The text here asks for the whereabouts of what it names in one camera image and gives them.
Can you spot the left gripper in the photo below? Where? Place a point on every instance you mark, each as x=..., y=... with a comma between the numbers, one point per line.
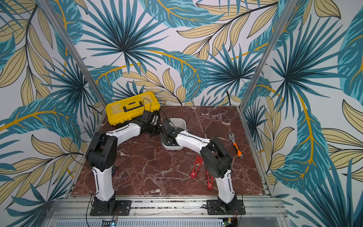
x=153, y=134

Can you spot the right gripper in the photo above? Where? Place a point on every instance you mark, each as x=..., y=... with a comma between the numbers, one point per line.
x=166, y=136

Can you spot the white rectangular tray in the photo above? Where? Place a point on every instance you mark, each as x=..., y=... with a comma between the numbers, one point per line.
x=180, y=123

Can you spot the red clip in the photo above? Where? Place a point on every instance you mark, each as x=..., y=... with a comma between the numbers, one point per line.
x=197, y=164
x=210, y=180

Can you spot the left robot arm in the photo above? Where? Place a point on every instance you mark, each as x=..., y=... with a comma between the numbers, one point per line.
x=102, y=154

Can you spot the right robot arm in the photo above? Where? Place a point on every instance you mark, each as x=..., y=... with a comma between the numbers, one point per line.
x=215, y=156

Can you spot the yellow black toolbox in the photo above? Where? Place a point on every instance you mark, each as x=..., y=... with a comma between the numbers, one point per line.
x=125, y=110

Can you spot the orange handled adjustable wrench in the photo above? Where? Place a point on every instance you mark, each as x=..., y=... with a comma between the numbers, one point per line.
x=231, y=138

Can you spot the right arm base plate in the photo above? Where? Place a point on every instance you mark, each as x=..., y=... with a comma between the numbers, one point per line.
x=217, y=207

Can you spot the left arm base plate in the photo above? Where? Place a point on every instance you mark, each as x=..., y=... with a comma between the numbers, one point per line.
x=110, y=208

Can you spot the aluminium front rail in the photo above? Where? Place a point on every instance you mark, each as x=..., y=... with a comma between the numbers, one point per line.
x=168, y=211

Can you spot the left aluminium frame post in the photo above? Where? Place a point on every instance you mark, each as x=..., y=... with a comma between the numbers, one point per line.
x=62, y=32

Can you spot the aluminium frame post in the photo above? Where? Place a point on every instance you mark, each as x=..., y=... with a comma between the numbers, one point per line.
x=62, y=32
x=270, y=46

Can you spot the right aluminium frame post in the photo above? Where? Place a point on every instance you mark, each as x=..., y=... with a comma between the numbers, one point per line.
x=270, y=46

